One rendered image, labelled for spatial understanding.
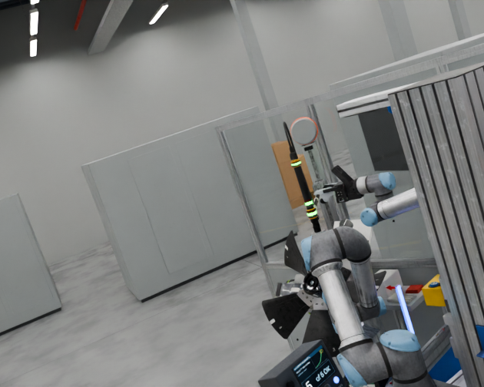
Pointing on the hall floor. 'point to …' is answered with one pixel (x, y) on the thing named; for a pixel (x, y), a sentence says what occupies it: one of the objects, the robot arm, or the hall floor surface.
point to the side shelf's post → (400, 319)
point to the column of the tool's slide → (323, 180)
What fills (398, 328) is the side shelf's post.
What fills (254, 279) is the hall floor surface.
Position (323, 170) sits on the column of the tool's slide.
